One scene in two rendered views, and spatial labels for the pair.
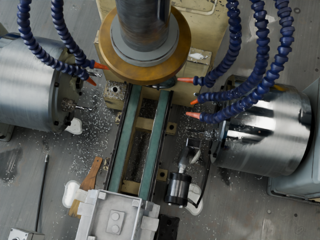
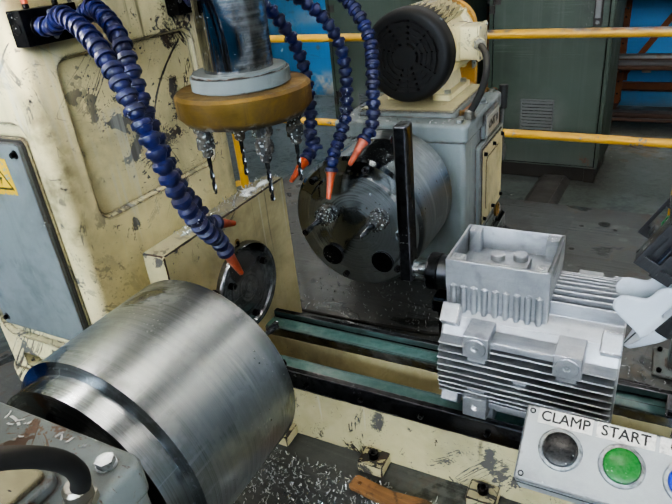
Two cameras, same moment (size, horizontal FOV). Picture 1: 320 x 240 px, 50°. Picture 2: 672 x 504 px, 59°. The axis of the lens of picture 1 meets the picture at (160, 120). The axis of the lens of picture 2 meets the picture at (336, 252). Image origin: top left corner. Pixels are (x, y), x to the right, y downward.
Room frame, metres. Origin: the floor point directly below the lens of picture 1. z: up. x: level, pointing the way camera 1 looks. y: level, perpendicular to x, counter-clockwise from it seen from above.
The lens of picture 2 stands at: (-0.07, 0.73, 1.49)
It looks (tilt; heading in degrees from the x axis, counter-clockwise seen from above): 27 degrees down; 293
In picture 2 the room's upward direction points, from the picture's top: 6 degrees counter-clockwise
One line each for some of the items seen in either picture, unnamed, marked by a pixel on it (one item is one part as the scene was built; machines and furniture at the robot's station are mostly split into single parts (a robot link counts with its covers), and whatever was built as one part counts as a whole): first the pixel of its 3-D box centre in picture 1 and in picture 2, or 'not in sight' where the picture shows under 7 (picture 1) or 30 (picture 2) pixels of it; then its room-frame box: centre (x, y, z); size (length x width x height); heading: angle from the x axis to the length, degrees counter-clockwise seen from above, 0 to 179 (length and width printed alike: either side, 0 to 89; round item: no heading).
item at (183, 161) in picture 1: (187, 155); (406, 205); (0.15, -0.07, 1.12); 0.04 x 0.03 x 0.26; 173
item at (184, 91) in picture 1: (155, 64); (222, 301); (0.45, 0.03, 0.97); 0.30 x 0.11 x 0.34; 83
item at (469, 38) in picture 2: not in sight; (445, 99); (0.19, -0.58, 1.16); 0.33 x 0.26 x 0.42; 83
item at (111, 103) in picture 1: (116, 95); not in sight; (0.38, 0.15, 0.86); 0.07 x 0.06 x 0.12; 83
